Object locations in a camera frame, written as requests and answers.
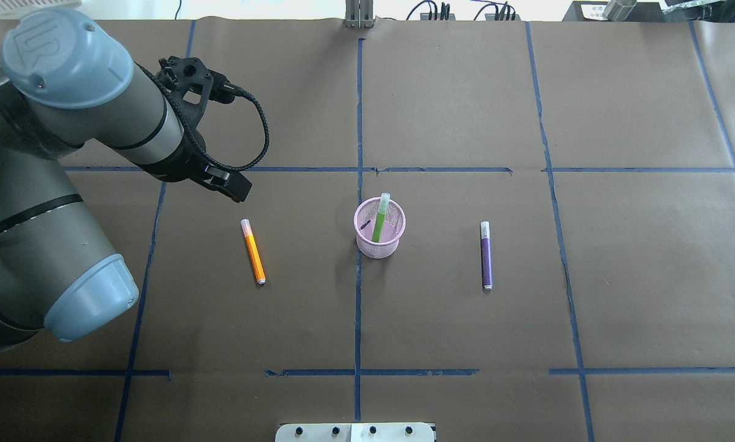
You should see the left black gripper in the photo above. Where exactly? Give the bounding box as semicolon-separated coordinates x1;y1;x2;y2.
136;126;253;203

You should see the green highlighter pen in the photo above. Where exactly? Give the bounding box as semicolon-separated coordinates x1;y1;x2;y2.
371;193;391;243

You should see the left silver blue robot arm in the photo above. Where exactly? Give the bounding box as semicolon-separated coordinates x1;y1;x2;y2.
0;7;270;354

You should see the orange highlighter pen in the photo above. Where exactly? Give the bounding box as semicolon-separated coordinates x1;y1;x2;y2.
239;219;266;285

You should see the pink mesh pen holder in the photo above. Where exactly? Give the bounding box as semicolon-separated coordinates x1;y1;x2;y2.
352;198;407;258

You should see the purple highlighter pen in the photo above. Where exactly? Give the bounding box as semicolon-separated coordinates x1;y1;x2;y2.
480;221;493;291

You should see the black left camera cable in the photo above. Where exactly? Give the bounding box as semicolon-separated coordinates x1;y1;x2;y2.
136;61;270;173

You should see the aluminium frame post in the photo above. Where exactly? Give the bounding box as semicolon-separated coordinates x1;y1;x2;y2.
344;0;375;29

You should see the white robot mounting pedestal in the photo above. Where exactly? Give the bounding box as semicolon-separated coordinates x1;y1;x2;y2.
274;422;437;441

